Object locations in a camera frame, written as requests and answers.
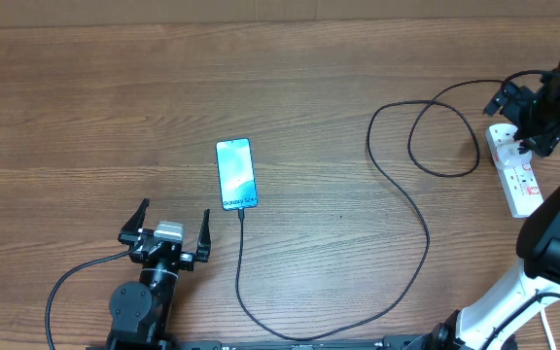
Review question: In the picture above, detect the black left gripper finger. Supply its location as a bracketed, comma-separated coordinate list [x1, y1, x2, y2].
[194, 209, 211, 263]
[119, 198, 150, 238]

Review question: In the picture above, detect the white power strip cord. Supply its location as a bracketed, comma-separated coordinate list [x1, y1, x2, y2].
[538, 305, 558, 350]

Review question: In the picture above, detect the white power strip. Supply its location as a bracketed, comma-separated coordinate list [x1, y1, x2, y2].
[485, 123, 543, 219]

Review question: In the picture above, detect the white charger plug adapter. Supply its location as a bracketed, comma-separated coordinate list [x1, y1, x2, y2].
[495, 141, 532, 169]

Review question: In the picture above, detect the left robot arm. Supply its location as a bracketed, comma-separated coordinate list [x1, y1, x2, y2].
[106, 198, 211, 349]

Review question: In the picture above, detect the black USB charging cable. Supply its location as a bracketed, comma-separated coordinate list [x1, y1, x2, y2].
[233, 79, 509, 342]

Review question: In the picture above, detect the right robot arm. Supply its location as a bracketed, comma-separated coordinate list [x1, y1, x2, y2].
[408, 60, 560, 349]

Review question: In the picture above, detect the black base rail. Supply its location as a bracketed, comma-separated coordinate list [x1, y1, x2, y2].
[91, 334, 432, 350]

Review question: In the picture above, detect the blue Galaxy smartphone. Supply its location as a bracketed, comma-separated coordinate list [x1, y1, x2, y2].
[216, 138, 259, 211]

